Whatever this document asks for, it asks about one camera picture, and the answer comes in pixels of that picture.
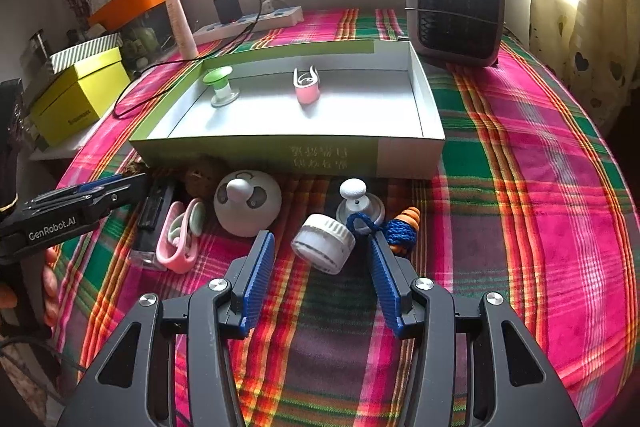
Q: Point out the white round ribbed cap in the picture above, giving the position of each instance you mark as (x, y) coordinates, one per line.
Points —
(325, 232)

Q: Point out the white cosmetic tube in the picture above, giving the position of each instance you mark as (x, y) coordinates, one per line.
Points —
(180, 27)

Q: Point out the striped cardboard box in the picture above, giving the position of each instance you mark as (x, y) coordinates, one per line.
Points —
(85, 49)

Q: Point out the brown walnut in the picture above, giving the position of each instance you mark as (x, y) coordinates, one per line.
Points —
(202, 179)

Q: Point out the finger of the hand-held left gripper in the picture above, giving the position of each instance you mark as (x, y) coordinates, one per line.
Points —
(100, 183)
(125, 194)

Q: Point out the white round panda gadget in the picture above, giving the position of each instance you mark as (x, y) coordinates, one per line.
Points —
(235, 217)

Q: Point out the black charger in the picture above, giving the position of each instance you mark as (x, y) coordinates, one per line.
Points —
(227, 7)

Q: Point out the green and white cardboard box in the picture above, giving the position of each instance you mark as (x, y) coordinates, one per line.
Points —
(350, 117)

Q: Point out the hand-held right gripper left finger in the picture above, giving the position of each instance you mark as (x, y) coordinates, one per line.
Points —
(257, 277)

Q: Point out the white suction knob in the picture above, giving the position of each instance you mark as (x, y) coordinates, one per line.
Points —
(356, 189)

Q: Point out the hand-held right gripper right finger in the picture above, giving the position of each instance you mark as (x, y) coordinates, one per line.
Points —
(385, 277)

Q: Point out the cream heart print curtain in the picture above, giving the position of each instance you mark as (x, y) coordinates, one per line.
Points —
(575, 7)

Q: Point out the grey portable heater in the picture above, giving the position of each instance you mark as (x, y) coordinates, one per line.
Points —
(450, 2)

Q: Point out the yellow cardboard box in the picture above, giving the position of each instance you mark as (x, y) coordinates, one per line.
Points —
(85, 92)

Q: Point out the white power strip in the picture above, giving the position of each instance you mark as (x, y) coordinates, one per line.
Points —
(280, 18)

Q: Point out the pink plastic clip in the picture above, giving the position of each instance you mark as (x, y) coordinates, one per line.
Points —
(306, 94)
(172, 252)

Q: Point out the pink green plaid blanket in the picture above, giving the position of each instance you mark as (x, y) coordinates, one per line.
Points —
(500, 207)

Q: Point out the person's left hand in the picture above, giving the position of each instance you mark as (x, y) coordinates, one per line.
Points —
(50, 287)

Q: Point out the white side table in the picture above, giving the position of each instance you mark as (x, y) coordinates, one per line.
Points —
(50, 153)

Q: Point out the green topped suction knob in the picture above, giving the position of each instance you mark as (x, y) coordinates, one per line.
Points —
(218, 77)

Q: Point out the black and clear lighter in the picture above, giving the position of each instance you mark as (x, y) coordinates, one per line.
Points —
(152, 212)

